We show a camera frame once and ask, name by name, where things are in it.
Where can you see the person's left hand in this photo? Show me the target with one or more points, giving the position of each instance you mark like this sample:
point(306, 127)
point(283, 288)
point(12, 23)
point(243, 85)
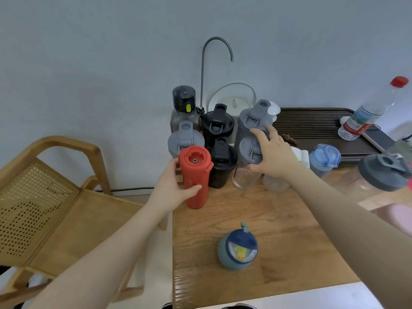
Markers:
point(167, 193)

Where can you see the person's right hand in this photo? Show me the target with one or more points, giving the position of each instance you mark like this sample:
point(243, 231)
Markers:
point(278, 157)

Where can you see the person's left thumb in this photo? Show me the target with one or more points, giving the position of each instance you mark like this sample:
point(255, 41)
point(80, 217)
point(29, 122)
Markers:
point(190, 191)

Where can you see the person's right thumb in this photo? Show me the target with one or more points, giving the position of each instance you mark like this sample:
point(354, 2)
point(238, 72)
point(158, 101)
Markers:
point(256, 168)

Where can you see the clear bottle with gray lid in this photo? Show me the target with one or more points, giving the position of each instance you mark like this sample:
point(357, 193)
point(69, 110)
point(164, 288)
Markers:
point(246, 173)

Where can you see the red water bottle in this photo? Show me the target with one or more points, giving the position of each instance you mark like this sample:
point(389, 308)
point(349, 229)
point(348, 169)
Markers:
point(194, 176)

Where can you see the person's left forearm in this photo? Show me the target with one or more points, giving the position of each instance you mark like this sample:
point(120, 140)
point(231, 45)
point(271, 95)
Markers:
point(106, 257)

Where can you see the person's right forearm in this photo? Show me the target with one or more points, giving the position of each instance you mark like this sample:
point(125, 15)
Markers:
point(350, 228)

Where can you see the black shaker bottle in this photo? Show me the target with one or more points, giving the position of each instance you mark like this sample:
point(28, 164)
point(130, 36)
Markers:
point(222, 165)
point(217, 123)

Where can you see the tall gray bottle, gray lid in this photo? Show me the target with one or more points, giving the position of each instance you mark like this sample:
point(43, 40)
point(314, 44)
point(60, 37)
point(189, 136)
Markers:
point(249, 123)

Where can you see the small white bottle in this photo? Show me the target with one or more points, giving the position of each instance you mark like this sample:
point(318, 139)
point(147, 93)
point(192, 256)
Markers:
point(302, 157)

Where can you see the gray flip-lid bottle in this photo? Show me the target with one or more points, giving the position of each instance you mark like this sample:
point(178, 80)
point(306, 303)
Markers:
point(185, 139)

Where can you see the white cup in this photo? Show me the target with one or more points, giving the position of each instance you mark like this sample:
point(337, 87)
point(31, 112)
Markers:
point(273, 110)

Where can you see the bottle with light blue lid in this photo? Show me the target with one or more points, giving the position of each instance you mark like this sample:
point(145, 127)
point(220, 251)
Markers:
point(325, 159)

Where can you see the dark ribbed tea tray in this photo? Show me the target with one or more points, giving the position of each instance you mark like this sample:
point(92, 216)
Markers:
point(315, 125)

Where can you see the blue-green kids bottle with duck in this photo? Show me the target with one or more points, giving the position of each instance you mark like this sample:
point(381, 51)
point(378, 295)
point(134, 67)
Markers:
point(237, 250)

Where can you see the dark bottle with yellow button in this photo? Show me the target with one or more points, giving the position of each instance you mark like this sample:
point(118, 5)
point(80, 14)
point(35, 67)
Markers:
point(183, 106)

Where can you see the large clear bottle, dark lid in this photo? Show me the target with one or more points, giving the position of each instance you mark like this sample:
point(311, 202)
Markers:
point(376, 173)

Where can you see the dark smartphone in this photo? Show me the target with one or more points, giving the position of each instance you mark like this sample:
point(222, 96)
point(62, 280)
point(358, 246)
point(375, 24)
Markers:
point(378, 139)

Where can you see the clear plastic bottle, red cap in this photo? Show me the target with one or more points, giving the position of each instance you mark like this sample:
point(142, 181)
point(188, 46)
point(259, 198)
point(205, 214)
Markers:
point(370, 109)

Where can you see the curved metal faucet pipe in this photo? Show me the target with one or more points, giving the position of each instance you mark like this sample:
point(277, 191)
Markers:
point(206, 48)

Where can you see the wooden rattan chair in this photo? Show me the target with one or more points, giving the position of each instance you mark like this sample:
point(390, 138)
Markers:
point(48, 205)

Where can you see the pink object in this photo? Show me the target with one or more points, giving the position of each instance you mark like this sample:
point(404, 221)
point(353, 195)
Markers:
point(397, 217)

